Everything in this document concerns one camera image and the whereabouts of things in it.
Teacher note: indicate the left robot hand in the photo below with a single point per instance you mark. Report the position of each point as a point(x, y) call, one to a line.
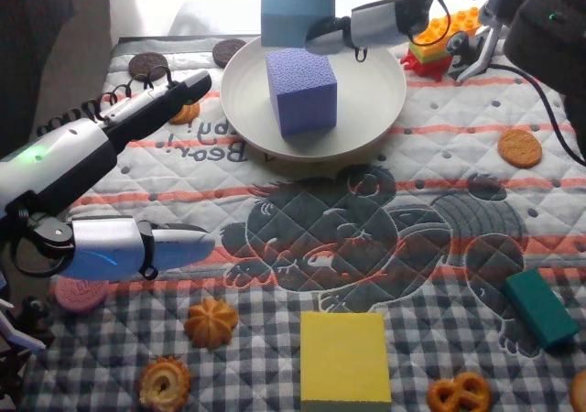
point(59, 160)

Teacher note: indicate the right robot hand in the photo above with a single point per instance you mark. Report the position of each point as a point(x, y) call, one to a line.
point(375, 23)

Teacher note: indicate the blue cube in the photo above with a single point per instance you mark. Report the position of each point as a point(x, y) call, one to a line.
point(293, 4)

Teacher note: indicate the purple textured cube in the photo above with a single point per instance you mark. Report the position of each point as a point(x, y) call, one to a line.
point(302, 91)

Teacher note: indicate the white round plate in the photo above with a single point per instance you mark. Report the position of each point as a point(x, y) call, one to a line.
point(371, 105)

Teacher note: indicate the orange green red brick toy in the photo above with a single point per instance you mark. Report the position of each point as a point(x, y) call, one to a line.
point(428, 52)

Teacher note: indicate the chocolate sandwich cookie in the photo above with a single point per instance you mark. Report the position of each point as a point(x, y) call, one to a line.
point(145, 64)
point(226, 50)

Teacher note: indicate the dark curtain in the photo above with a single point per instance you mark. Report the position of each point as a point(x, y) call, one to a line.
point(46, 27)

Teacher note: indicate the golden swirl cookie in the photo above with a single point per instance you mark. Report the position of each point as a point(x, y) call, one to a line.
point(187, 115)

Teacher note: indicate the pink swirl cookie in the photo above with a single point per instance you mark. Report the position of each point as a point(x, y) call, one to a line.
point(80, 295)

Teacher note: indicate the round brown biscuit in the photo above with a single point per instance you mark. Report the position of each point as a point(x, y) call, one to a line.
point(520, 148)

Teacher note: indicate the grey bear-print quilt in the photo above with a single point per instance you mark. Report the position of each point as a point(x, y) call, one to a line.
point(458, 201)

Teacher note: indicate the golden flower-shaped cookie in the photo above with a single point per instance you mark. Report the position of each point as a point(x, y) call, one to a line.
point(211, 322)

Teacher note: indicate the teal rectangular block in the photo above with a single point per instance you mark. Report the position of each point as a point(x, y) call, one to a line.
point(540, 309)

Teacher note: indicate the yellow flat block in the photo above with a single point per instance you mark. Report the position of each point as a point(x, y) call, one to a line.
point(343, 357)

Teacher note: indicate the pretzel-shaped cookie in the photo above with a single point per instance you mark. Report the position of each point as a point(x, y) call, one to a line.
point(458, 396)

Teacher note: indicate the plain golden cookie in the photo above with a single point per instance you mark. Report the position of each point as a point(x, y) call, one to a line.
point(579, 393)

